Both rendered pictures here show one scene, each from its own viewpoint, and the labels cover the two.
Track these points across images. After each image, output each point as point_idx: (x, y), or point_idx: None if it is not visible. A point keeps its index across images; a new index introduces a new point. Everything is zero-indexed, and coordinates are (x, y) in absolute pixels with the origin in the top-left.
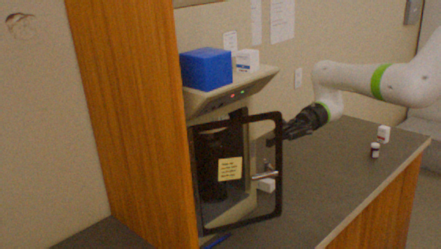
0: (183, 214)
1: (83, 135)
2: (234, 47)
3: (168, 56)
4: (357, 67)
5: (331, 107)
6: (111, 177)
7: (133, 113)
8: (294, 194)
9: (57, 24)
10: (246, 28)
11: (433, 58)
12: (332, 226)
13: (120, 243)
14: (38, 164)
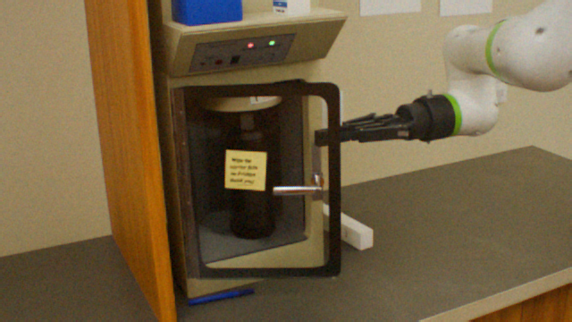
0: (147, 220)
1: (84, 105)
2: None
3: None
4: (487, 27)
5: (466, 105)
6: (107, 171)
7: (112, 59)
8: (400, 259)
9: None
10: None
11: (564, 1)
12: (428, 313)
13: (98, 267)
14: (18, 131)
